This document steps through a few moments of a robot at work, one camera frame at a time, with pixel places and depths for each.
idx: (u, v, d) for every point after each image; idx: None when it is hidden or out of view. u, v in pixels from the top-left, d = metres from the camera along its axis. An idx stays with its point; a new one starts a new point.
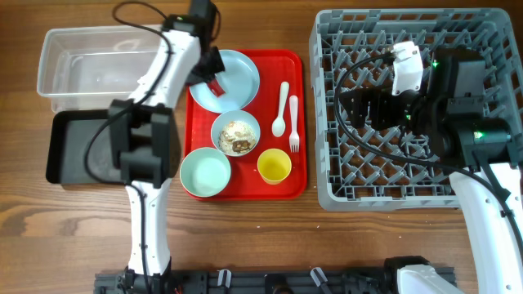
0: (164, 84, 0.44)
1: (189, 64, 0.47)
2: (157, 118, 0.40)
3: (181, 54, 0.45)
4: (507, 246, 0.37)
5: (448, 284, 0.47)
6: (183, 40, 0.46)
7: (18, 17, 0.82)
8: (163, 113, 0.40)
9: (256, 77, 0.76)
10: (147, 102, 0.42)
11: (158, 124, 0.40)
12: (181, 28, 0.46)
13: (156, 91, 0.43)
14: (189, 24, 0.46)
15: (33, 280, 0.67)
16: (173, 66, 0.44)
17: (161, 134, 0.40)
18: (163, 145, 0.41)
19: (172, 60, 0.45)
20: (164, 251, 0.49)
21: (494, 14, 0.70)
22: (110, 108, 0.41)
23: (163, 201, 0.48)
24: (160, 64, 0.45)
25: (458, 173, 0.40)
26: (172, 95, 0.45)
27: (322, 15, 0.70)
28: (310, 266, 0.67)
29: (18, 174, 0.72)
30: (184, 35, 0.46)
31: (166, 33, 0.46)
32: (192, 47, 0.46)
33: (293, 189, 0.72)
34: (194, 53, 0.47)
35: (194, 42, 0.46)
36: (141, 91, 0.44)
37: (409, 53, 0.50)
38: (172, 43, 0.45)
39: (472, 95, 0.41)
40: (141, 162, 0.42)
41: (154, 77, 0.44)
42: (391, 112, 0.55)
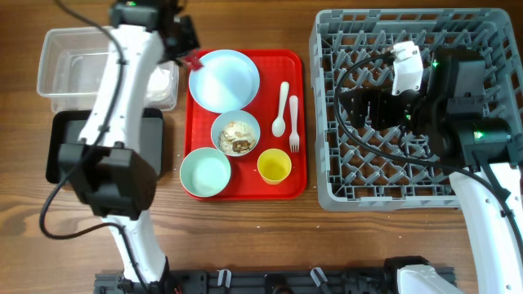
0: (119, 113, 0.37)
1: (148, 72, 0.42)
2: (117, 162, 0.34)
3: (137, 60, 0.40)
4: (507, 246, 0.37)
5: (447, 284, 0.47)
6: (137, 43, 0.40)
7: (18, 17, 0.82)
8: (122, 152, 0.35)
9: (256, 77, 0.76)
10: (101, 143, 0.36)
11: (120, 168, 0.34)
12: (135, 17, 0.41)
13: (111, 126, 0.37)
14: (145, 9, 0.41)
15: (33, 280, 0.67)
16: (128, 81, 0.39)
17: (126, 178, 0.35)
18: (131, 187, 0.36)
19: (127, 71, 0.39)
20: (159, 255, 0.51)
21: (494, 14, 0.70)
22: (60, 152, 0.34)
23: (145, 224, 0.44)
24: (112, 80, 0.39)
25: (458, 173, 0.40)
26: (132, 123, 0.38)
27: (322, 15, 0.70)
28: (310, 266, 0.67)
29: (19, 174, 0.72)
30: (139, 31, 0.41)
31: (115, 33, 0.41)
32: (149, 50, 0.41)
33: (293, 189, 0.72)
34: (154, 55, 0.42)
35: (151, 40, 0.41)
36: (94, 125, 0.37)
37: (409, 53, 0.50)
38: (124, 47, 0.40)
39: (472, 95, 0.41)
40: (112, 202, 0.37)
41: (105, 107, 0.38)
42: (391, 112, 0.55)
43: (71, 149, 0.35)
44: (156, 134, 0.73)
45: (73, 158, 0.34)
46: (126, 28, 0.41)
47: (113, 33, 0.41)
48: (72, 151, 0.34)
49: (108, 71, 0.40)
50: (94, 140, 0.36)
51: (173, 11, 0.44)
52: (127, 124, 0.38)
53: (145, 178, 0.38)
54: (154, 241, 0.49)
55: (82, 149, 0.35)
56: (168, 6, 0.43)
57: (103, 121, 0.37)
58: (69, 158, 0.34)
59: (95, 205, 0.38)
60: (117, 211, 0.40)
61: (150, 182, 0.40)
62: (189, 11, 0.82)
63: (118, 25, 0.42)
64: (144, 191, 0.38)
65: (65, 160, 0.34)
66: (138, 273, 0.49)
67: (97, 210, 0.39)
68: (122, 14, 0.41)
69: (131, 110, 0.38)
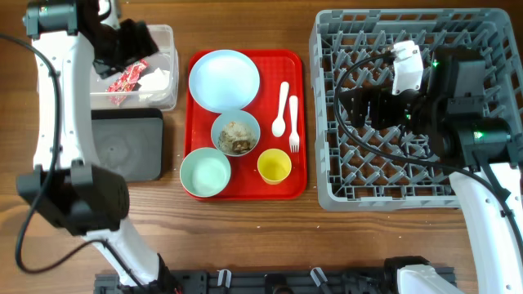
0: (68, 129, 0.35)
1: (85, 76, 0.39)
2: (77, 179, 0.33)
3: (69, 65, 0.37)
4: (507, 246, 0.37)
5: (447, 284, 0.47)
6: (64, 50, 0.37)
7: (18, 17, 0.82)
8: (82, 168, 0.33)
9: (256, 77, 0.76)
10: (58, 165, 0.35)
11: (82, 186, 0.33)
12: (54, 20, 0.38)
13: (64, 144, 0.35)
14: (62, 11, 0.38)
15: (33, 281, 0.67)
16: (69, 91, 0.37)
17: (92, 193, 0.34)
18: (101, 200, 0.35)
19: (63, 82, 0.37)
20: (151, 255, 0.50)
21: (494, 14, 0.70)
22: (16, 187, 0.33)
23: (127, 231, 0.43)
24: (50, 95, 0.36)
25: (458, 173, 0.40)
26: (83, 135, 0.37)
27: (322, 16, 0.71)
28: (310, 266, 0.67)
29: (19, 174, 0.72)
30: (62, 36, 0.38)
31: (37, 45, 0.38)
32: (79, 53, 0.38)
33: (293, 189, 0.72)
34: (86, 57, 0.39)
35: (78, 40, 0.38)
36: (46, 149, 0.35)
37: (409, 53, 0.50)
38: (51, 58, 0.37)
39: (472, 95, 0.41)
40: (86, 219, 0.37)
41: (51, 127, 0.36)
42: (391, 112, 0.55)
43: (28, 180, 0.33)
44: (156, 133, 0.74)
45: (31, 188, 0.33)
46: (46, 37, 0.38)
47: (35, 45, 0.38)
48: (29, 183, 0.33)
49: (42, 88, 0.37)
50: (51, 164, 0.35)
51: (91, 3, 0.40)
52: (79, 137, 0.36)
53: (112, 186, 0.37)
54: (143, 243, 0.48)
55: (38, 177, 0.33)
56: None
57: (53, 142, 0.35)
58: (28, 189, 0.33)
59: (73, 227, 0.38)
60: (95, 226, 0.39)
61: (118, 189, 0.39)
62: (189, 11, 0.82)
63: (37, 35, 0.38)
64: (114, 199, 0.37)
65: (24, 193, 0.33)
66: (133, 278, 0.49)
67: (75, 229, 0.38)
68: (38, 21, 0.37)
69: (78, 122, 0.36)
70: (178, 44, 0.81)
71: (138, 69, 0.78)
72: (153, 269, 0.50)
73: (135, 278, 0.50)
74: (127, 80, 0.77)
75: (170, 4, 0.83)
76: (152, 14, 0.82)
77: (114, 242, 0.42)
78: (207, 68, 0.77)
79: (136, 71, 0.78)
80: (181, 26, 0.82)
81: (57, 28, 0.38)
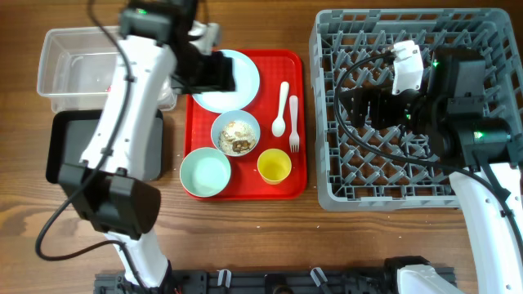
0: (124, 135, 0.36)
1: (157, 89, 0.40)
2: (117, 188, 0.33)
3: (146, 75, 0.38)
4: (508, 246, 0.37)
5: (447, 284, 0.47)
6: (148, 57, 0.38)
7: (17, 17, 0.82)
8: (124, 180, 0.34)
9: (256, 77, 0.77)
10: (103, 167, 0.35)
11: (120, 196, 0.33)
12: (146, 25, 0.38)
13: (114, 148, 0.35)
14: (157, 18, 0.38)
15: (33, 281, 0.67)
16: (136, 100, 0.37)
17: (126, 206, 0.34)
18: (131, 215, 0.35)
19: (135, 88, 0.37)
20: (161, 259, 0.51)
21: (494, 14, 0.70)
22: (60, 173, 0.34)
23: (146, 240, 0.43)
24: (120, 96, 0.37)
25: (458, 173, 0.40)
26: (136, 146, 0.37)
27: (322, 15, 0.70)
28: (310, 266, 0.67)
29: (19, 174, 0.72)
30: (149, 45, 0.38)
31: (122, 44, 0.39)
32: (160, 65, 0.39)
33: (293, 189, 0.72)
34: (166, 70, 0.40)
35: (162, 55, 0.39)
36: (97, 148, 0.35)
37: (409, 52, 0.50)
38: (132, 62, 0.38)
39: (472, 95, 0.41)
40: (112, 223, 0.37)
41: (110, 129, 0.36)
42: (391, 111, 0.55)
43: (71, 171, 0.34)
44: (156, 132, 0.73)
45: (72, 180, 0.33)
46: (136, 39, 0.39)
47: (122, 43, 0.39)
48: (71, 175, 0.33)
49: (114, 86, 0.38)
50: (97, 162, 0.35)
51: (188, 24, 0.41)
52: (132, 147, 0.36)
53: (146, 203, 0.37)
54: (156, 251, 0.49)
55: (83, 172, 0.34)
56: (182, 19, 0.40)
57: (107, 144, 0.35)
58: (69, 181, 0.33)
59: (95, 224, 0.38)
60: (117, 230, 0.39)
61: (152, 204, 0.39)
62: None
63: (127, 34, 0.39)
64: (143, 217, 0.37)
65: (65, 182, 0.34)
66: (137, 278, 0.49)
67: (99, 227, 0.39)
68: (133, 24, 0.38)
69: (137, 134, 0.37)
70: None
71: None
72: (157, 277, 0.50)
73: (138, 281, 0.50)
74: None
75: None
76: None
77: (131, 248, 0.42)
78: None
79: None
80: None
81: (147, 34, 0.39)
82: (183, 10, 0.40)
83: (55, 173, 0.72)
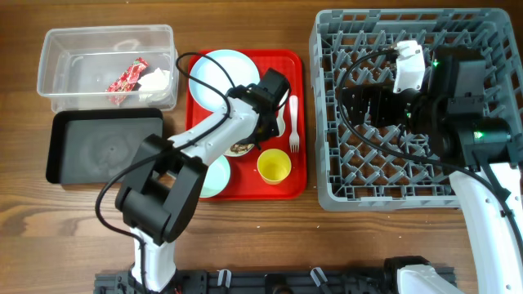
0: (208, 141, 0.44)
1: (238, 135, 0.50)
2: (185, 171, 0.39)
3: (239, 120, 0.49)
4: (507, 246, 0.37)
5: (448, 284, 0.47)
6: (243, 112, 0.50)
7: (17, 16, 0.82)
8: (197, 167, 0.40)
9: (257, 77, 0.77)
10: (185, 150, 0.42)
11: (186, 177, 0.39)
12: (247, 101, 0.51)
13: (198, 144, 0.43)
14: (255, 100, 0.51)
15: (33, 281, 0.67)
16: (225, 128, 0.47)
17: (185, 189, 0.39)
18: (181, 202, 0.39)
19: (227, 122, 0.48)
20: (170, 266, 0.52)
21: (494, 14, 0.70)
22: (145, 142, 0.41)
23: (166, 245, 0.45)
24: (214, 121, 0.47)
25: (459, 171, 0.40)
26: (211, 155, 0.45)
27: (322, 15, 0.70)
28: (310, 266, 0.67)
29: (19, 174, 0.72)
30: (247, 106, 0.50)
31: (231, 100, 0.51)
32: (248, 122, 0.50)
33: (293, 188, 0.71)
34: (247, 126, 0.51)
35: (252, 118, 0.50)
36: (185, 138, 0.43)
37: (412, 51, 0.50)
38: (233, 109, 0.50)
39: (472, 95, 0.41)
40: (149, 208, 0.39)
41: (201, 132, 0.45)
42: (391, 110, 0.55)
43: (156, 143, 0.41)
44: (156, 132, 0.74)
45: (150, 150, 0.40)
46: (239, 101, 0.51)
47: (230, 98, 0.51)
48: (153, 145, 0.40)
49: (212, 116, 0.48)
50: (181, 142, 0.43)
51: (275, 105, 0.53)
52: (206, 154, 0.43)
53: (189, 207, 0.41)
54: (169, 257, 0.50)
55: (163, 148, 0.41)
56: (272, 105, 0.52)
57: (195, 138, 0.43)
58: (149, 150, 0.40)
59: (128, 207, 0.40)
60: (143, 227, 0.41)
61: (186, 216, 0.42)
62: (189, 11, 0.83)
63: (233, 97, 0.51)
64: (182, 216, 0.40)
65: (145, 149, 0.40)
66: (143, 278, 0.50)
67: (130, 214, 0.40)
68: (240, 96, 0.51)
69: (216, 147, 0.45)
70: (178, 43, 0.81)
71: (138, 69, 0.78)
72: (161, 282, 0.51)
73: (143, 281, 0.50)
74: (127, 80, 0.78)
75: (170, 4, 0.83)
76: (153, 15, 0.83)
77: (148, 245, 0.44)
78: (207, 67, 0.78)
79: (136, 71, 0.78)
80: (181, 26, 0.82)
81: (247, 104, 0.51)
82: (273, 100, 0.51)
83: (55, 173, 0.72)
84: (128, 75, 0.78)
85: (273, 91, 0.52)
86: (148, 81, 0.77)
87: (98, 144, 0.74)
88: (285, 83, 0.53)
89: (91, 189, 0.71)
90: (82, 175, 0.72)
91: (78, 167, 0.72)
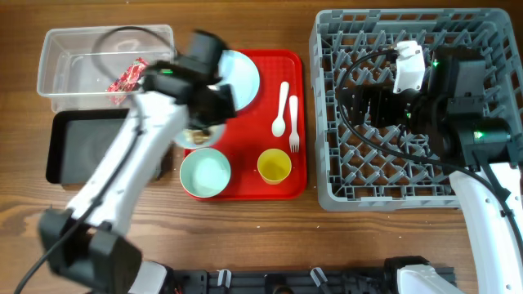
0: (118, 188, 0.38)
1: (163, 142, 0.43)
2: (97, 245, 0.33)
3: (156, 131, 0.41)
4: (507, 246, 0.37)
5: (448, 284, 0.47)
6: (161, 113, 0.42)
7: (18, 17, 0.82)
8: (107, 236, 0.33)
9: (257, 77, 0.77)
10: (91, 215, 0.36)
11: (99, 251, 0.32)
12: (167, 83, 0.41)
13: (105, 199, 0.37)
14: (177, 79, 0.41)
15: (31, 281, 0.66)
16: (135, 159, 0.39)
17: (103, 263, 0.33)
18: (107, 278, 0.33)
19: (140, 140, 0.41)
20: (158, 269, 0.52)
21: (494, 14, 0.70)
22: (42, 221, 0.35)
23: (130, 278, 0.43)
24: (124, 146, 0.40)
25: (459, 171, 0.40)
26: (131, 194, 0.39)
27: (322, 15, 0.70)
28: (310, 266, 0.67)
29: (19, 174, 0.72)
30: (166, 103, 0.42)
31: (142, 96, 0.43)
32: (172, 121, 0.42)
33: (293, 189, 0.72)
34: (176, 124, 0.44)
35: (175, 113, 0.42)
36: (87, 196, 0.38)
37: (412, 51, 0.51)
38: (145, 116, 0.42)
39: (472, 95, 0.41)
40: (84, 281, 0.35)
41: (106, 178, 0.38)
42: (391, 110, 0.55)
43: (51, 221, 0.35)
44: None
45: (51, 228, 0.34)
46: (152, 94, 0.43)
47: (140, 98, 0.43)
48: (51, 223, 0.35)
49: (122, 138, 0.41)
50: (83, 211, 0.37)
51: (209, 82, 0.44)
52: (122, 201, 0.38)
53: (128, 263, 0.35)
54: None
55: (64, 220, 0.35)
56: (203, 79, 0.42)
57: (98, 193, 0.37)
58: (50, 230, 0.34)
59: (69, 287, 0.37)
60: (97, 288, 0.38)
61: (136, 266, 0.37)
62: (189, 11, 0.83)
63: (147, 90, 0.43)
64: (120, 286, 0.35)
65: (45, 229, 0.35)
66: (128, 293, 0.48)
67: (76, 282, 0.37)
68: (158, 79, 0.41)
69: (131, 184, 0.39)
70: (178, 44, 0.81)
71: (138, 69, 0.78)
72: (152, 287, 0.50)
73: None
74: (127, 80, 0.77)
75: (170, 4, 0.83)
76: (153, 15, 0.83)
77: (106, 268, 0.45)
78: None
79: (136, 71, 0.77)
80: (181, 26, 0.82)
81: (169, 89, 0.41)
82: (206, 69, 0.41)
83: (55, 173, 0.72)
84: (128, 74, 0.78)
85: (203, 60, 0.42)
86: None
87: (98, 144, 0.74)
88: (218, 44, 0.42)
89: None
90: (82, 175, 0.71)
91: (78, 168, 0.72)
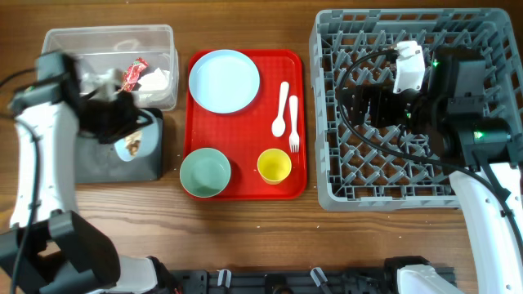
0: (47, 184, 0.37)
1: (69, 137, 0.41)
2: (56, 229, 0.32)
3: (52, 129, 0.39)
4: (507, 246, 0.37)
5: (448, 284, 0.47)
6: (46, 117, 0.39)
7: (18, 16, 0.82)
8: (60, 217, 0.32)
9: (256, 76, 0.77)
10: (37, 220, 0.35)
11: (62, 236, 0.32)
12: (38, 98, 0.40)
13: (41, 199, 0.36)
14: (44, 88, 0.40)
15: None
16: (47, 157, 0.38)
17: (74, 245, 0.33)
18: (83, 256, 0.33)
19: (42, 144, 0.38)
20: (143, 260, 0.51)
21: (494, 14, 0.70)
22: None
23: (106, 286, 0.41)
24: (31, 156, 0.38)
25: (459, 171, 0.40)
26: (64, 184, 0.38)
27: (322, 15, 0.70)
28: (310, 266, 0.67)
29: (19, 173, 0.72)
30: (46, 107, 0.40)
31: (21, 117, 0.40)
32: (61, 119, 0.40)
33: (293, 189, 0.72)
34: (69, 123, 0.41)
35: (59, 109, 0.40)
36: (24, 208, 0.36)
37: (412, 51, 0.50)
38: (34, 126, 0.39)
39: (472, 95, 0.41)
40: (74, 280, 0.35)
41: (29, 185, 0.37)
42: (391, 110, 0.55)
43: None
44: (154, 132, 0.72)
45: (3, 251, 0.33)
46: (29, 111, 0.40)
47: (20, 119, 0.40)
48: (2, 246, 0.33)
49: (24, 154, 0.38)
50: (27, 220, 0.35)
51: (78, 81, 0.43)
52: (59, 190, 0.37)
53: (98, 241, 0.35)
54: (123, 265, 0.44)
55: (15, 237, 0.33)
56: (69, 77, 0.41)
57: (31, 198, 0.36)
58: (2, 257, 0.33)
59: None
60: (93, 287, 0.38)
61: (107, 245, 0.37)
62: (188, 11, 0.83)
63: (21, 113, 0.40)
64: (100, 259, 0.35)
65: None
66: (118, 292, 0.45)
67: None
68: (24, 100, 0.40)
69: (60, 175, 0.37)
70: (178, 43, 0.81)
71: (138, 69, 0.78)
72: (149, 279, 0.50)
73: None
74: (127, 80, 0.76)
75: (170, 4, 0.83)
76: (153, 15, 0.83)
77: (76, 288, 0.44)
78: (207, 67, 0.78)
79: (136, 71, 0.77)
80: (181, 26, 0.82)
81: (42, 100, 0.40)
82: (66, 72, 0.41)
83: None
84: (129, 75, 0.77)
85: (58, 68, 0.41)
86: (147, 81, 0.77)
87: None
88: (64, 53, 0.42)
89: (91, 189, 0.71)
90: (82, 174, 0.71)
91: None
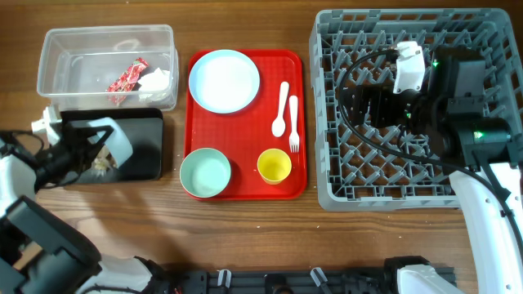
0: (3, 196, 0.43)
1: (24, 183, 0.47)
2: (15, 214, 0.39)
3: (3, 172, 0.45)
4: (507, 246, 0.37)
5: (448, 284, 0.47)
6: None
7: (17, 17, 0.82)
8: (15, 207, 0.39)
9: (256, 77, 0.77)
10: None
11: (21, 217, 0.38)
12: None
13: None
14: None
15: None
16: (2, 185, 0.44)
17: (35, 220, 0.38)
18: (46, 228, 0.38)
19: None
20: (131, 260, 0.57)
21: (494, 14, 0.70)
22: None
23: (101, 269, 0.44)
24: None
25: (459, 171, 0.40)
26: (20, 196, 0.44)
27: (322, 15, 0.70)
28: (310, 266, 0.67)
29: None
30: None
31: None
32: (12, 167, 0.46)
33: (293, 189, 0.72)
34: (23, 174, 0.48)
35: (10, 160, 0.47)
36: None
37: (412, 52, 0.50)
38: None
39: (472, 95, 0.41)
40: (49, 264, 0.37)
41: None
42: (391, 111, 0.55)
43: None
44: (156, 133, 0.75)
45: None
46: None
47: None
48: None
49: None
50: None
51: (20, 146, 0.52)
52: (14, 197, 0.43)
53: (64, 226, 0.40)
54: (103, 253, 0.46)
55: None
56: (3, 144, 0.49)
57: None
58: None
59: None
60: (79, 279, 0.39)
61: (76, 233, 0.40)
62: (188, 11, 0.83)
63: None
64: (69, 233, 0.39)
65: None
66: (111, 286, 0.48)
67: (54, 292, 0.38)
68: None
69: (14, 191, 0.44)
70: (178, 43, 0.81)
71: (138, 69, 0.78)
72: (142, 271, 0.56)
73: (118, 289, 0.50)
74: (127, 80, 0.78)
75: (170, 4, 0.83)
76: (153, 15, 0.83)
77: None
78: (207, 67, 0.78)
79: (136, 71, 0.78)
80: (181, 26, 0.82)
81: None
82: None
83: None
84: (128, 75, 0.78)
85: None
86: (148, 81, 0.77)
87: None
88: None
89: (91, 190, 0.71)
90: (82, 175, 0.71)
91: None
